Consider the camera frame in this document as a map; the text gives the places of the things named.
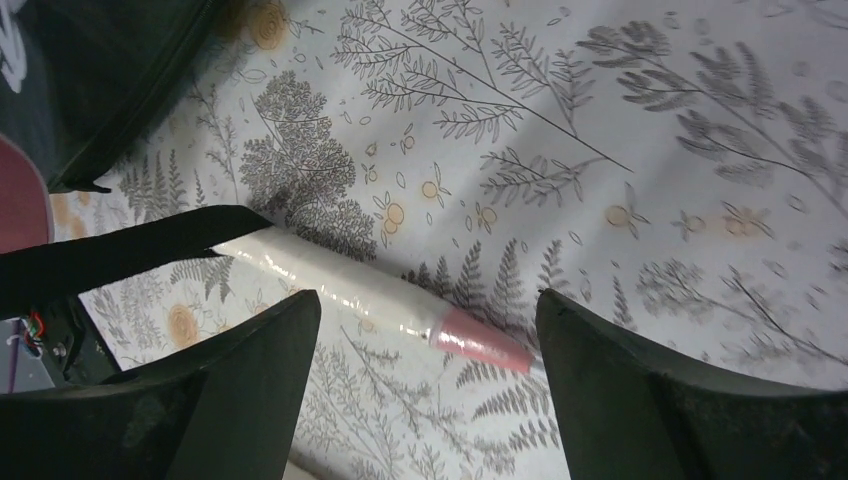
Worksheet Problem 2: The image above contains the pink racket bag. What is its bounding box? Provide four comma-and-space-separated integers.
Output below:
1, 134, 54, 254

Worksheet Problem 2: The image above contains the floral table mat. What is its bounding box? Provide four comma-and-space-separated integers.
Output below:
46, 0, 848, 480

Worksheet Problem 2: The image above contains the pink racket white grip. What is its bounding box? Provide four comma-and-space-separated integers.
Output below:
212, 227, 544, 375

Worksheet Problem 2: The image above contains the black Crossway racket bag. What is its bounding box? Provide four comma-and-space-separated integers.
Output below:
1, 0, 230, 193

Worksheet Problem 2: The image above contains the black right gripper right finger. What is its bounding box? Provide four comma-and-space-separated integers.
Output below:
535, 289, 847, 479

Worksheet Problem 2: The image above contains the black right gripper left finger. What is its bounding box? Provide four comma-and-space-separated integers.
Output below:
1, 290, 321, 479

